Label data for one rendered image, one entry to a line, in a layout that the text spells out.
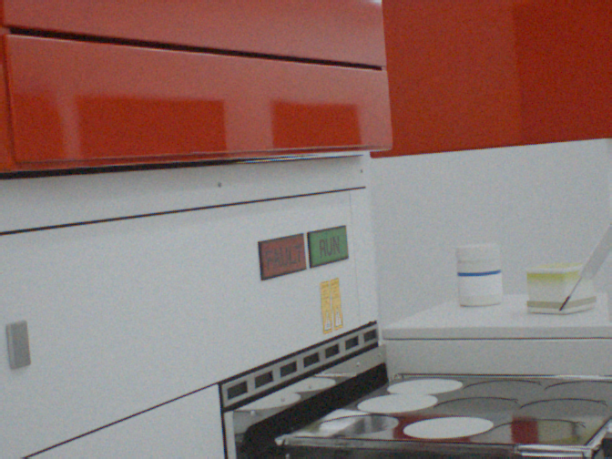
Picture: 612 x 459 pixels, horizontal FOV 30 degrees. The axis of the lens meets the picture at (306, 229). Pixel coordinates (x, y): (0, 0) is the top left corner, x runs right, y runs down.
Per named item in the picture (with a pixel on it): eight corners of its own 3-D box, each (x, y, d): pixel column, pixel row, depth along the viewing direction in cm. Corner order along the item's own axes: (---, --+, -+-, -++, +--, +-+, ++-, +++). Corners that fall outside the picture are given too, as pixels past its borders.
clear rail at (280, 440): (271, 448, 132) (270, 435, 132) (277, 444, 133) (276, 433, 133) (595, 462, 115) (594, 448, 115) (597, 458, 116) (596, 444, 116)
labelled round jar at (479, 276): (453, 307, 183) (448, 248, 183) (467, 300, 190) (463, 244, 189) (495, 306, 180) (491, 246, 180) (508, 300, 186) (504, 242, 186)
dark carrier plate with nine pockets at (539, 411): (286, 440, 132) (285, 435, 132) (399, 381, 163) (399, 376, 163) (582, 452, 117) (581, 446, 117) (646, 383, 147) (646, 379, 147)
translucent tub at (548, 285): (525, 312, 170) (522, 268, 170) (558, 306, 175) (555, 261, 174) (566, 315, 164) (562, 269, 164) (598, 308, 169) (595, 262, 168)
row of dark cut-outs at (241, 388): (219, 406, 129) (218, 385, 129) (375, 340, 168) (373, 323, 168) (225, 406, 129) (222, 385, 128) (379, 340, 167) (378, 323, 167)
